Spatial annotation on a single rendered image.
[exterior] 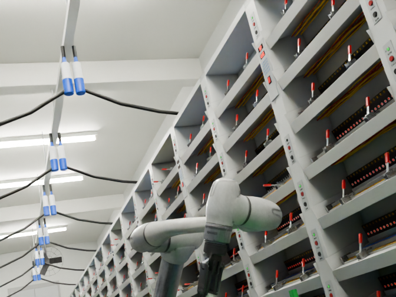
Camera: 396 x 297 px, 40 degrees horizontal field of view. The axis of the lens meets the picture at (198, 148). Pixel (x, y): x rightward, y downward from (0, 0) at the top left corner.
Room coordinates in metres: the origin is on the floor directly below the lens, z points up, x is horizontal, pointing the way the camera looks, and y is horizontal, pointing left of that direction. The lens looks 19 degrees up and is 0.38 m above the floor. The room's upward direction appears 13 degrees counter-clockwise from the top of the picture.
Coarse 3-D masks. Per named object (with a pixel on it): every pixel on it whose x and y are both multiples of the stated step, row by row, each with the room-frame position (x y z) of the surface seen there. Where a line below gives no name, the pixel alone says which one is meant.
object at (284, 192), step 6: (288, 168) 2.19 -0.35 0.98; (282, 186) 2.29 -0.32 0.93; (288, 186) 2.25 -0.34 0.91; (294, 186) 2.21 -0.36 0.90; (276, 192) 2.35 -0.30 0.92; (282, 192) 2.31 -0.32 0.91; (288, 192) 2.27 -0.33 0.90; (294, 192) 2.46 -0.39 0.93; (270, 198) 2.41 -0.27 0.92; (276, 198) 2.37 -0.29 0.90; (282, 198) 2.33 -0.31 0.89; (288, 198) 2.58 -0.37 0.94
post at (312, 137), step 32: (256, 0) 2.11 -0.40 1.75; (288, 0) 2.17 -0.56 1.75; (288, 64) 2.14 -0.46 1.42; (288, 96) 2.12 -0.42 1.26; (288, 128) 2.12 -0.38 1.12; (320, 128) 2.16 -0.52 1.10; (288, 160) 2.19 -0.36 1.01; (320, 192) 2.13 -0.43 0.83; (352, 224) 2.16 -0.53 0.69; (352, 288) 2.13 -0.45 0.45
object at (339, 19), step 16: (352, 0) 1.57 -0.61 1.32; (336, 16) 1.66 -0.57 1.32; (352, 16) 1.74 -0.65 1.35; (320, 32) 1.76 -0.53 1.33; (336, 32) 1.83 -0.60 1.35; (352, 32) 1.86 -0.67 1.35; (320, 48) 1.81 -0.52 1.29; (336, 48) 1.96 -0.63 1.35; (304, 64) 1.92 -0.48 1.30; (288, 80) 2.05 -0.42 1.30
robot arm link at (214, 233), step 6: (210, 228) 1.74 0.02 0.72; (216, 228) 1.74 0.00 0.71; (222, 228) 1.74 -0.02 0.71; (228, 228) 1.75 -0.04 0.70; (204, 234) 1.77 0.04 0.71; (210, 234) 1.75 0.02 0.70; (216, 234) 1.74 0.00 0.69; (222, 234) 1.74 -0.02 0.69; (228, 234) 1.76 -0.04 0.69; (210, 240) 1.76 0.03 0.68; (216, 240) 1.75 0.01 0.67; (222, 240) 1.75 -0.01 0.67; (228, 240) 1.77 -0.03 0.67
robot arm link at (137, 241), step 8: (144, 224) 2.16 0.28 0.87; (136, 232) 2.17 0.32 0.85; (136, 240) 2.17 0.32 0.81; (144, 240) 2.13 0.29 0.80; (168, 240) 2.21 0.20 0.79; (136, 248) 2.21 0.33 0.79; (144, 248) 2.17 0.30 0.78; (152, 248) 2.17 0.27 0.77; (160, 248) 2.21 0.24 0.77; (168, 248) 2.24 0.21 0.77
